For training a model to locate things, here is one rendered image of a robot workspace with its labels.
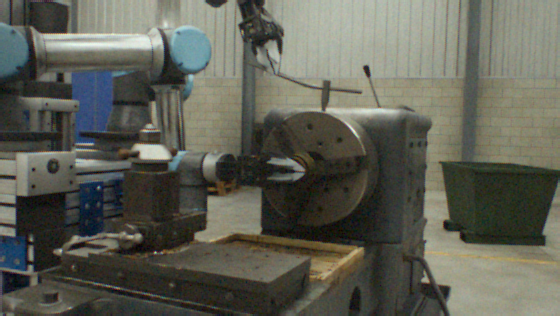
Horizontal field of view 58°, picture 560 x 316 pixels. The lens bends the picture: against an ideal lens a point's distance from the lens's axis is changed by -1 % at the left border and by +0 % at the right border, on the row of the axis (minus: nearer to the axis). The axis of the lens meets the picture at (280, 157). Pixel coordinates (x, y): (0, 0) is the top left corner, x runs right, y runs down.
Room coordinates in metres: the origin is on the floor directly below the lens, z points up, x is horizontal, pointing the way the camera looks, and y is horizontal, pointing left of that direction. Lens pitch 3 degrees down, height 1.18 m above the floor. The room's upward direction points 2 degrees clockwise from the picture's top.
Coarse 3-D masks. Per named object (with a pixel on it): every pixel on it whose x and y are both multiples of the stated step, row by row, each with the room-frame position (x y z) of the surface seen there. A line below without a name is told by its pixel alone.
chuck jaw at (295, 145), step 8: (280, 128) 1.35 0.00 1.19; (288, 128) 1.37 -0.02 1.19; (280, 136) 1.35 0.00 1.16; (288, 136) 1.34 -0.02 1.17; (280, 144) 1.33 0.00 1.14; (288, 144) 1.32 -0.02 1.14; (296, 144) 1.33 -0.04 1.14; (288, 152) 1.30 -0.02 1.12; (296, 152) 1.29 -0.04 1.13; (304, 152) 1.34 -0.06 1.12; (312, 152) 1.38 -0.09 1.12
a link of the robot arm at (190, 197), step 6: (180, 186) 1.29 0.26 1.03; (186, 186) 1.28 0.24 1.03; (192, 186) 1.28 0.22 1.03; (198, 186) 1.28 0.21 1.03; (204, 186) 1.30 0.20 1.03; (180, 192) 1.29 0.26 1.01; (186, 192) 1.28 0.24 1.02; (192, 192) 1.28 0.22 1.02; (198, 192) 1.28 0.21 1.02; (204, 192) 1.30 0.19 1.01; (180, 198) 1.29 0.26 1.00; (186, 198) 1.28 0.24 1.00; (192, 198) 1.28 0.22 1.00; (198, 198) 1.28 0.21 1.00; (204, 198) 1.30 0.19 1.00; (180, 204) 1.29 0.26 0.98; (186, 204) 1.28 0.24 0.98; (192, 204) 1.28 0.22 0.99; (198, 204) 1.28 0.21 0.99; (204, 204) 1.30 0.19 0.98; (204, 210) 1.29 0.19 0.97
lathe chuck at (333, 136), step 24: (288, 120) 1.38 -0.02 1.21; (312, 120) 1.35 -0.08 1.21; (336, 120) 1.33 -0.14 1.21; (264, 144) 1.41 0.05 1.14; (312, 144) 1.35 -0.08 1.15; (336, 144) 1.33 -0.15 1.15; (360, 144) 1.30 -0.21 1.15; (264, 192) 1.41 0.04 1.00; (312, 192) 1.35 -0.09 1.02; (336, 192) 1.32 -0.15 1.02; (360, 192) 1.30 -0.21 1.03; (312, 216) 1.35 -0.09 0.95; (336, 216) 1.32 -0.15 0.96
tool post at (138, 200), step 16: (128, 176) 0.85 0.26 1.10; (144, 176) 0.83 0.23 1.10; (160, 176) 0.83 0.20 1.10; (176, 176) 0.87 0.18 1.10; (128, 192) 0.85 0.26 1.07; (144, 192) 0.83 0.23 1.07; (160, 192) 0.83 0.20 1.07; (176, 192) 0.87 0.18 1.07; (128, 208) 0.85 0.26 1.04; (144, 208) 0.83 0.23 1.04; (160, 208) 0.83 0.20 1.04; (176, 208) 0.87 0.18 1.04
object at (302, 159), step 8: (296, 160) 1.22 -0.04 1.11; (304, 160) 1.24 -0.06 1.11; (312, 160) 1.26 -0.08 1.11; (304, 168) 1.22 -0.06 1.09; (312, 168) 1.25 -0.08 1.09; (304, 176) 1.22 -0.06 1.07; (312, 176) 1.25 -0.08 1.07; (288, 184) 1.22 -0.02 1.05; (296, 184) 1.22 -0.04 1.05; (304, 184) 1.24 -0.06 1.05
